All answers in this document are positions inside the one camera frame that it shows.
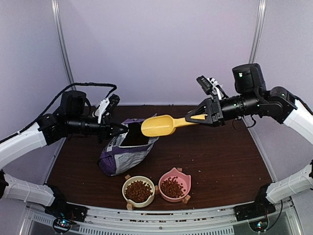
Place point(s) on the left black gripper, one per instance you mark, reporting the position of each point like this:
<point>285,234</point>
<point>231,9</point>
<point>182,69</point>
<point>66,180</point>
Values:
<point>105,129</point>

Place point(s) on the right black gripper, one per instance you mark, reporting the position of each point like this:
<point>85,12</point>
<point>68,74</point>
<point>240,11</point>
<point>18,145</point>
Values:
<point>212,109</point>

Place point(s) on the purple puppy food bag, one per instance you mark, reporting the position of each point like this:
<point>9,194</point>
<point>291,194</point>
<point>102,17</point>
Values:
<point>126,150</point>

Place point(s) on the yellow plastic scoop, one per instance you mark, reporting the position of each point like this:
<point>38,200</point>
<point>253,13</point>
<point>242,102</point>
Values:
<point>163,125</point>

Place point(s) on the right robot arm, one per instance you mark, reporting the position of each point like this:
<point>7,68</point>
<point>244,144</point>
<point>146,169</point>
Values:
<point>254,99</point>

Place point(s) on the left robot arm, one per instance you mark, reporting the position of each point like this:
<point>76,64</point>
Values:
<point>69,118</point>

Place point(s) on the cream pet bowl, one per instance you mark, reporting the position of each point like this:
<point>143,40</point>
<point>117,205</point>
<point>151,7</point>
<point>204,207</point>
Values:
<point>139,178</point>

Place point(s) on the brown kibble pet food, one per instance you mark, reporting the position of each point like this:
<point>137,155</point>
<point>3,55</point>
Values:
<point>138,191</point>

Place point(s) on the pink cat-ear pet bowl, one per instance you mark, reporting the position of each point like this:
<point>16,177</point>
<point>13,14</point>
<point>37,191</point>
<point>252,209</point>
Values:
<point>182,178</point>

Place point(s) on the wooden block between bowls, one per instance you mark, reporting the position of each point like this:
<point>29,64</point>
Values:
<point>157,189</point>

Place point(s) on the wooden block front left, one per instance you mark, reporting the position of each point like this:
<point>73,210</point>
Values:
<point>130,207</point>

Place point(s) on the kibble in pink bowl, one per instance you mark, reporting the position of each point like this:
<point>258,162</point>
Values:
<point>172,188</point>

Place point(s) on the wooden block front right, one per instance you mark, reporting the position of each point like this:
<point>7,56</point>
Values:
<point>186,199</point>

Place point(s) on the left circuit board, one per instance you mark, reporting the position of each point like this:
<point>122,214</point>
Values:
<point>61,226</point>

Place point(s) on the circuit board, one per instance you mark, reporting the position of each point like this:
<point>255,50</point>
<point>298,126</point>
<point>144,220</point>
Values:
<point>260,225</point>
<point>61,226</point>

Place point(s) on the right circuit board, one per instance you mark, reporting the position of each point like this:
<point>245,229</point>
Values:
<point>260,225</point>

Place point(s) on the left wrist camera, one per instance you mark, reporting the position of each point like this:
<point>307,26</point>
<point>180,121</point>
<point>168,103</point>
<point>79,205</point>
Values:
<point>105,107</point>

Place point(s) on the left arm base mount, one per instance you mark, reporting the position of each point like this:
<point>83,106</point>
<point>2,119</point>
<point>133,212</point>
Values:
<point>61,208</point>

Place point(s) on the front aluminium rail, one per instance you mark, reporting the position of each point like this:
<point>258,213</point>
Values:
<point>205,214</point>

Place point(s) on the right aluminium frame post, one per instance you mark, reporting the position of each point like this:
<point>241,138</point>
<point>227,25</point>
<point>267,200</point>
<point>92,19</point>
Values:
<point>260,19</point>

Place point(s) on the aluminium frame post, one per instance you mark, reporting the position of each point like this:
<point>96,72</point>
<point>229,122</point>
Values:
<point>58,23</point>
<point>260,19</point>

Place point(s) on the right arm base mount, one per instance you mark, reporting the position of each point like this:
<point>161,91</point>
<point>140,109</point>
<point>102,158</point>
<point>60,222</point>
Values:
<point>259,207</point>

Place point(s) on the left aluminium frame post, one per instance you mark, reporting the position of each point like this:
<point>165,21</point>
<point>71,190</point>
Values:
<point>58,23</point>

